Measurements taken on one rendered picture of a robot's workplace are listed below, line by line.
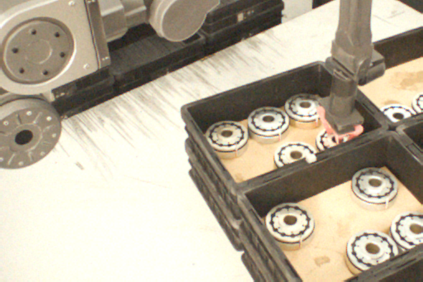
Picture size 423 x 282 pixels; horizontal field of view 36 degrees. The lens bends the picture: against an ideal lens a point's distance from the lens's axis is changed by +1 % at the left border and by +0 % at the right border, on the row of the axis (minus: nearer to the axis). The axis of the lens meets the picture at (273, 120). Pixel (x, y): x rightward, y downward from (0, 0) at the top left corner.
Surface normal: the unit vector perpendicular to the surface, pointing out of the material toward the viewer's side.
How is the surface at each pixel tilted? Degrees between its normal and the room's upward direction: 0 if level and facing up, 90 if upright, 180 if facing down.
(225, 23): 90
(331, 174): 90
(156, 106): 0
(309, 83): 90
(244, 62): 0
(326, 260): 0
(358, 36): 86
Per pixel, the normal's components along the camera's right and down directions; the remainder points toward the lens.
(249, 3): 0.63, 0.52
